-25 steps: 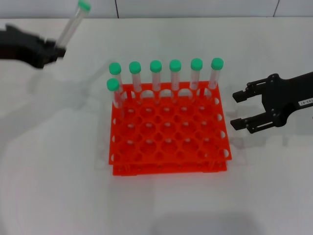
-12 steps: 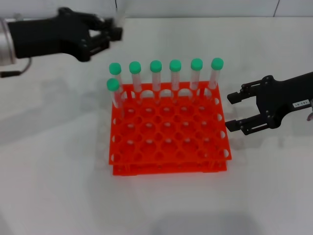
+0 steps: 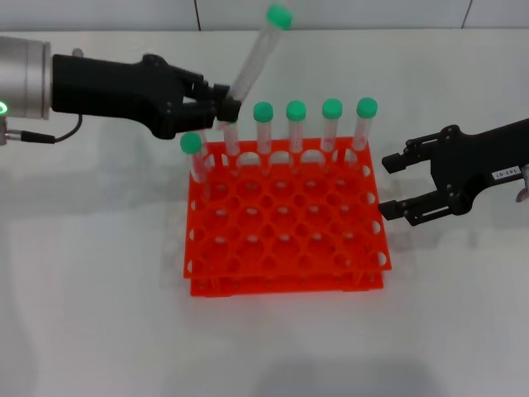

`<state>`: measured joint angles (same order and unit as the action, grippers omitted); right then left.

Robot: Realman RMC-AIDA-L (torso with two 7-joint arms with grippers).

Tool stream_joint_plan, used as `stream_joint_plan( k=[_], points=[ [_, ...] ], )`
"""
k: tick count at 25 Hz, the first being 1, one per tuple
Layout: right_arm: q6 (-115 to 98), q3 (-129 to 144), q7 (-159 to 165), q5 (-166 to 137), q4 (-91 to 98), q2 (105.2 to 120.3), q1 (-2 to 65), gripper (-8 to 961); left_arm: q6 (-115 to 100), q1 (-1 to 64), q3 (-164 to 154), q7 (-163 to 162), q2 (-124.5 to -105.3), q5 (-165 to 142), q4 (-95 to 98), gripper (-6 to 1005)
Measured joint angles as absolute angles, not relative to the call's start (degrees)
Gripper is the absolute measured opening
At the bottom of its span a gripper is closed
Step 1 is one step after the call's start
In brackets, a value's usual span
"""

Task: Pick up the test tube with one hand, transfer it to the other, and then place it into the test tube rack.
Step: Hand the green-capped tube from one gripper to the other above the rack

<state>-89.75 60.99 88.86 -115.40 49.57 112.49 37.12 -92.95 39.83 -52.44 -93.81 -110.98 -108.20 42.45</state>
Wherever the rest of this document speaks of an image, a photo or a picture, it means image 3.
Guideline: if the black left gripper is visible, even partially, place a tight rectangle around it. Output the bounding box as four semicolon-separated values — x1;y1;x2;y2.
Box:
51;53;243;139

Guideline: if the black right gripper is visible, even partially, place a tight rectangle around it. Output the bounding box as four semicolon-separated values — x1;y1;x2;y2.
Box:
378;118;529;227

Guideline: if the orange test tube rack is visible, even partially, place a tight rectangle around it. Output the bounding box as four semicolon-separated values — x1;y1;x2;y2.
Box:
183;138;393;298

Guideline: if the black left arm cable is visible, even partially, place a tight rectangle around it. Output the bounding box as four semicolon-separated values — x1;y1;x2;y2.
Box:
0;113;86;146

